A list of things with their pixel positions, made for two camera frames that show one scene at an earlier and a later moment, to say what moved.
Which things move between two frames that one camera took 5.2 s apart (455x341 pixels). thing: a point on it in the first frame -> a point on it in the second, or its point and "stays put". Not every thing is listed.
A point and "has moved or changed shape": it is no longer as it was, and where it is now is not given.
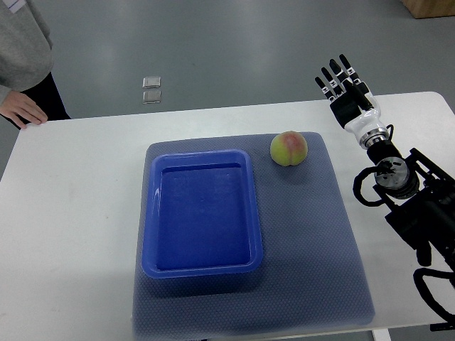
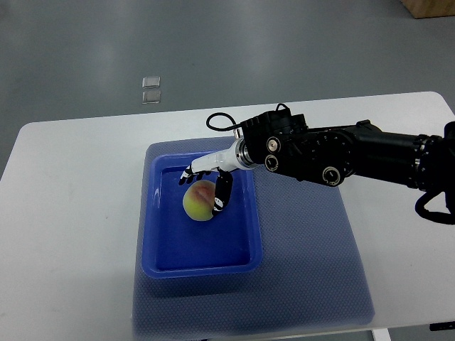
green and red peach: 288,148 has moved or changed shape
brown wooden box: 429,8 stays put
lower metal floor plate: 151,96 stays put
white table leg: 381,334 stays put
